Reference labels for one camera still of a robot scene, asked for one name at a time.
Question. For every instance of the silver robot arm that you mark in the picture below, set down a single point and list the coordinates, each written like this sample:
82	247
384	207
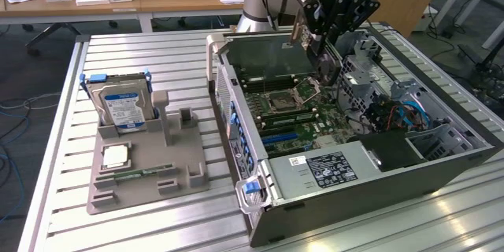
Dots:
260	7

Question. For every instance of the metal drive cage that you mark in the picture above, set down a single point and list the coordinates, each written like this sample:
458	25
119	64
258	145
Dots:
362	81

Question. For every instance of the black RAM slot bank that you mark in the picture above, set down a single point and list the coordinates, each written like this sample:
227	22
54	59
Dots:
267	82
275	126

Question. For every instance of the metal socket cover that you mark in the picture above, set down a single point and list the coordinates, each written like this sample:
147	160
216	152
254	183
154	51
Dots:
307	91

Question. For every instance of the CPU socket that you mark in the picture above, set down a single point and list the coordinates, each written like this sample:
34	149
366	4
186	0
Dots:
282	103

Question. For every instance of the labelled RAM stick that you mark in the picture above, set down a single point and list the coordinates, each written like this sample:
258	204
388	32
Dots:
290	119

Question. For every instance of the long black expansion slot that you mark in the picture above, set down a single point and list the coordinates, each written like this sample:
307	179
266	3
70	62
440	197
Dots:
279	130

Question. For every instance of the silver chipset heatsink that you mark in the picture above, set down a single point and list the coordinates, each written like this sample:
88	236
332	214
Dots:
327	140

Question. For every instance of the metal disk bay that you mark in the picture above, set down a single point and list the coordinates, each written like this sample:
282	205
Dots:
440	142

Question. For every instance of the grey power supply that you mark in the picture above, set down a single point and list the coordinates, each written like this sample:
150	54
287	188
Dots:
315	172

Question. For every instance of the flat white box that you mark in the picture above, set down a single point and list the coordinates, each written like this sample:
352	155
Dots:
92	0

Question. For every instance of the hard disk with blue rails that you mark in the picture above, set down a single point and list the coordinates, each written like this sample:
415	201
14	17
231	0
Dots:
118	107

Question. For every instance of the clear latch with blue tab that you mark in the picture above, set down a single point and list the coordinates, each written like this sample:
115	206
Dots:
250	188

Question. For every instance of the grey parts rack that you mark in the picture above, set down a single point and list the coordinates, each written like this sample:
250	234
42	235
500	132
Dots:
150	157

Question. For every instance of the open black PC case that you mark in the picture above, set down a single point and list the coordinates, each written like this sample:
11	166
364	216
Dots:
354	204

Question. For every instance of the black chair base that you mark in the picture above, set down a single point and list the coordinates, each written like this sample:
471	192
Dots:
51	32

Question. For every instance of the silver CPU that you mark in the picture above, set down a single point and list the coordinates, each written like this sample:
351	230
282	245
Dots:
115	156

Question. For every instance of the green RAM stick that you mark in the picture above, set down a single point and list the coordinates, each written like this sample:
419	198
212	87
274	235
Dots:
134	173

